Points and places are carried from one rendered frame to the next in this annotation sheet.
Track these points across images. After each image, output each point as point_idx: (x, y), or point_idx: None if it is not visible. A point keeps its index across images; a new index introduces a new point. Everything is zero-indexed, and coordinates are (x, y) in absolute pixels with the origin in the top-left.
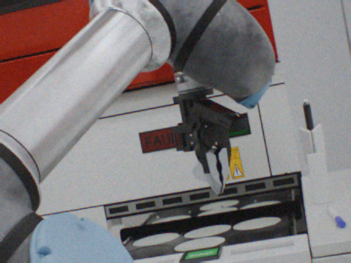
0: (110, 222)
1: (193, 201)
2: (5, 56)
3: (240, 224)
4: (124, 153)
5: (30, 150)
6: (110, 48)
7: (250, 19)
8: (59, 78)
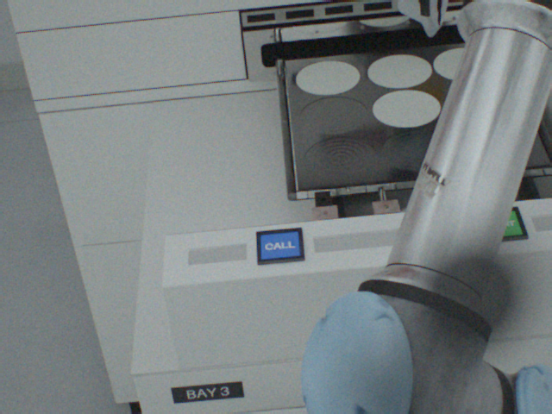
0: (249, 35)
1: (368, 12)
2: None
3: (440, 59)
4: None
5: (481, 292)
6: (533, 109)
7: None
8: (494, 179)
